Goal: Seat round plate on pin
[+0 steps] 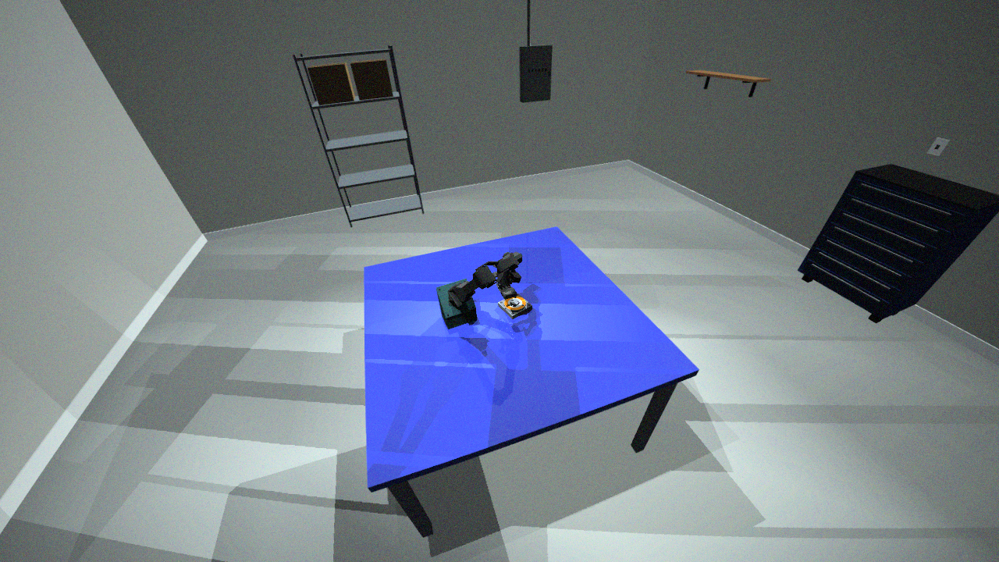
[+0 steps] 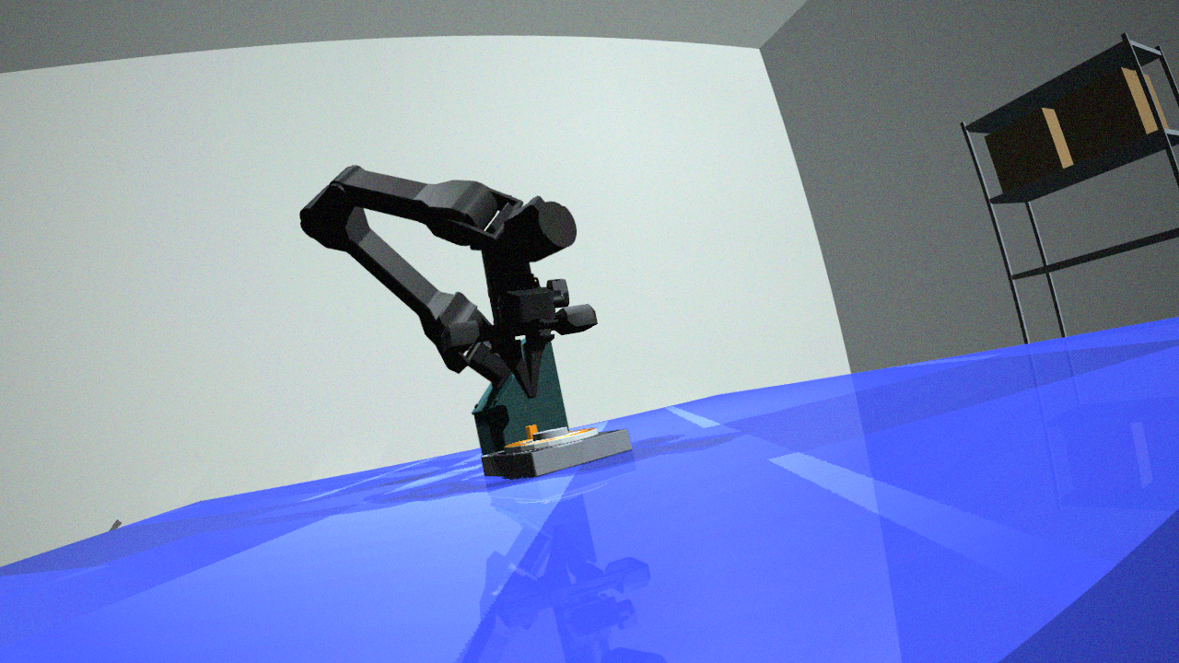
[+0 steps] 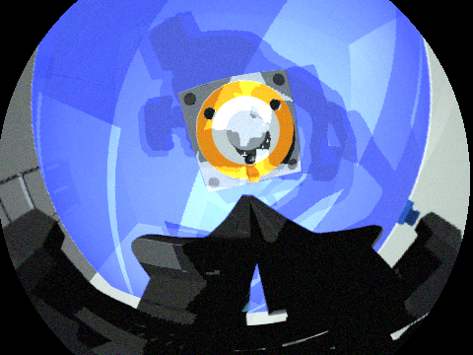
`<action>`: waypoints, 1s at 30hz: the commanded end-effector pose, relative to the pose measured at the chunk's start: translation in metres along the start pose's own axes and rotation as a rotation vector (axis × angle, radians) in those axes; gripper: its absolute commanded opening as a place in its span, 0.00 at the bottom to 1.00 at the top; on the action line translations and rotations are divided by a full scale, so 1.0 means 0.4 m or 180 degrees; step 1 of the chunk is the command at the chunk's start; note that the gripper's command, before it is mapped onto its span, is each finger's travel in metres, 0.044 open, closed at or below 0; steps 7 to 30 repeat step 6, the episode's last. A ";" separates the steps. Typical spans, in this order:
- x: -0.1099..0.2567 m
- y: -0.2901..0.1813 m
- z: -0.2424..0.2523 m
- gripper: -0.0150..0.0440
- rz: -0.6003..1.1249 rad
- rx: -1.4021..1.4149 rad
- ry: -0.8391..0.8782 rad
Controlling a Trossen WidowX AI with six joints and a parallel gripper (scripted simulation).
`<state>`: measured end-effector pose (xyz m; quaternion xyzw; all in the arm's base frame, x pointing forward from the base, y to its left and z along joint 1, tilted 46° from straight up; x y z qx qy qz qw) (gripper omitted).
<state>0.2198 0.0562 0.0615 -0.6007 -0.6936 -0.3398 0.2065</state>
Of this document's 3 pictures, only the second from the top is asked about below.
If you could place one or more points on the orange and white round plate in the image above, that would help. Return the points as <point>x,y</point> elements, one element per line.
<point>529,444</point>

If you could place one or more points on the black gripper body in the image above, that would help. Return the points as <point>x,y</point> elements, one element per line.
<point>459,337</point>

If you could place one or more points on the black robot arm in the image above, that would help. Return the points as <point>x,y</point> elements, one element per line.
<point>457,211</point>

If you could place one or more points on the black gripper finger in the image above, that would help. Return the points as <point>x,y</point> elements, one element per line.
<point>511,354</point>
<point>532,354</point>

